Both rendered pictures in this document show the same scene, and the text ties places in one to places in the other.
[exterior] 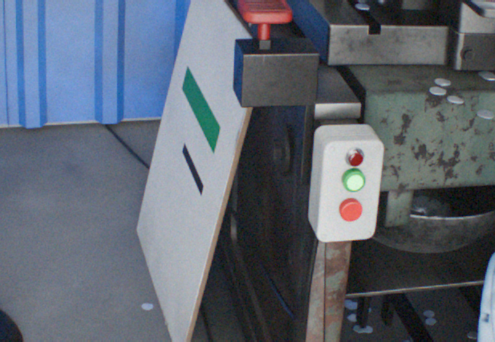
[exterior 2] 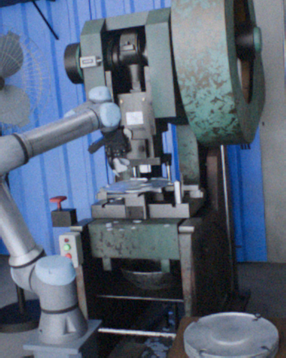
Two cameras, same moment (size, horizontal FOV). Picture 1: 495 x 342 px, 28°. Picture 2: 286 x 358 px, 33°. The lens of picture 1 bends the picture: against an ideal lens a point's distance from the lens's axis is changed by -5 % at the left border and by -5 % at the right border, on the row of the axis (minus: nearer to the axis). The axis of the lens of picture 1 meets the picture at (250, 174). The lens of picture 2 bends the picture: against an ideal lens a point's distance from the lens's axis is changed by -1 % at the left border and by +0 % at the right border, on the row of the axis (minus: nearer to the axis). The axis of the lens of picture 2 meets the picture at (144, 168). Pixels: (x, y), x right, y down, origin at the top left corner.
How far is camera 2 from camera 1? 147 cm
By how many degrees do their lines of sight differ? 36
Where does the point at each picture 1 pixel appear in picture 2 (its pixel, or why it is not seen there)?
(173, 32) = not seen: hidden behind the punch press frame
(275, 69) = (58, 215)
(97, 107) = not seen: hidden behind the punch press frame
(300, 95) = (66, 224)
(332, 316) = (82, 297)
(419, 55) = (118, 215)
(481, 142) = (128, 242)
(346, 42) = (95, 210)
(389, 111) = (96, 230)
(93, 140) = not seen: hidden behind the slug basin
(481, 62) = (134, 215)
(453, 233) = (143, 279)
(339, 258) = (80, 275)
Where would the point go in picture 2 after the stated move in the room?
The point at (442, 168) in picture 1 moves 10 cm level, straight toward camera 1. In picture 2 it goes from (117, 250) to (98, 257)
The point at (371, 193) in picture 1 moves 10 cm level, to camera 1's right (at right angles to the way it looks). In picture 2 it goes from (74, 251) to (93, 253)
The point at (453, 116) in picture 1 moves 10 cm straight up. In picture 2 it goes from (116, 233) to (114, 209)
